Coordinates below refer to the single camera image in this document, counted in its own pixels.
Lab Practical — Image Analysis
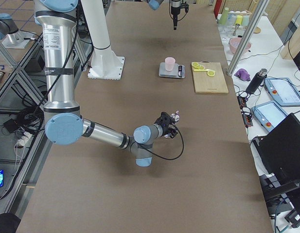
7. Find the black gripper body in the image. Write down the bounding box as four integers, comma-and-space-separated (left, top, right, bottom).
169, 0, 189, 17
155, 112, 174, 136

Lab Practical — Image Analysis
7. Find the pink plastic cup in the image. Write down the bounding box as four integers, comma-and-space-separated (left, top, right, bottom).
165, 57, 176, 71

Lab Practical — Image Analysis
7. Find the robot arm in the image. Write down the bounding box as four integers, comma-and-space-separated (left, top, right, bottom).
35, 0, 180, 167
145, 0, 189, 31

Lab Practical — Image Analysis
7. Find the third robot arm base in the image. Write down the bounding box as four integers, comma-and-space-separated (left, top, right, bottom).
0, 13, 35, 49

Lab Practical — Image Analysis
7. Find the digital kitchen scale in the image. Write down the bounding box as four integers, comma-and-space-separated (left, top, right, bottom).
159, 62, 186, 79

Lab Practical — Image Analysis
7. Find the green tumbler bottle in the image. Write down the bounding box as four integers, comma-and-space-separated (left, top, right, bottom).
218, 7, 229, 25

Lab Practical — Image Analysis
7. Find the lemon slice pair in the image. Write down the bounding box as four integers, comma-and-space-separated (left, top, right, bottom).
191, 62, 205, 70

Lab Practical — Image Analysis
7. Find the bamboo cutting board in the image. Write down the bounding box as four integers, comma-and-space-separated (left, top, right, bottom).
191, 62, 229, 94

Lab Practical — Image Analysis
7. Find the yellow plastic knife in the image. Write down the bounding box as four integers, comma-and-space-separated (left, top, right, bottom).
193, 69, 215, 72

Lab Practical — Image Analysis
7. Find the pink bowl with ice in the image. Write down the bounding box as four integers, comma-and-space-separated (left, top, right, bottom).
228, 37, 252, 54

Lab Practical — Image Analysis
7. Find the black power strip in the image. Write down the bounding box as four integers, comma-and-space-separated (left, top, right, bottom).
237, 96, 253, 128

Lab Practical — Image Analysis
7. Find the purple cloth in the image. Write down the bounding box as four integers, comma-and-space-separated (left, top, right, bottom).
234, 68, 251, 82

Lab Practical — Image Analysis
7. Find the blue teach pendant near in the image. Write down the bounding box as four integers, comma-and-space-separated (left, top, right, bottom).
251, 100, 288, 132

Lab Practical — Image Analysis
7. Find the blue teach pendant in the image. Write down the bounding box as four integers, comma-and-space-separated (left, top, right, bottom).
265, 78, 300, 107
251, 100, 288, 132

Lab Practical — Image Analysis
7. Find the black thermos bottle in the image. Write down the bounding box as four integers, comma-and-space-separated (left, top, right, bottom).
245, 68, 267, 94

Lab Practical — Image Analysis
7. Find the black monitor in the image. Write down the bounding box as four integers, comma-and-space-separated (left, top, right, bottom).
258, 113, 300, 216

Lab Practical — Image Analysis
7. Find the blue teach pendant far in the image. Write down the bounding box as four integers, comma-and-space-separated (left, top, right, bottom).
265, 78, 300, 107

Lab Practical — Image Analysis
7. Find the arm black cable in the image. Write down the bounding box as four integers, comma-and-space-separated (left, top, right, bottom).
140, 123, 185, 161

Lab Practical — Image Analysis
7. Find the aluminium frame post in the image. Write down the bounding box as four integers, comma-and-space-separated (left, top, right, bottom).
227, 0, 269, 76

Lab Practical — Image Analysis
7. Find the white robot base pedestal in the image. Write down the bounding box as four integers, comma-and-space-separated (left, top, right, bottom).
81, 0, 125, 80

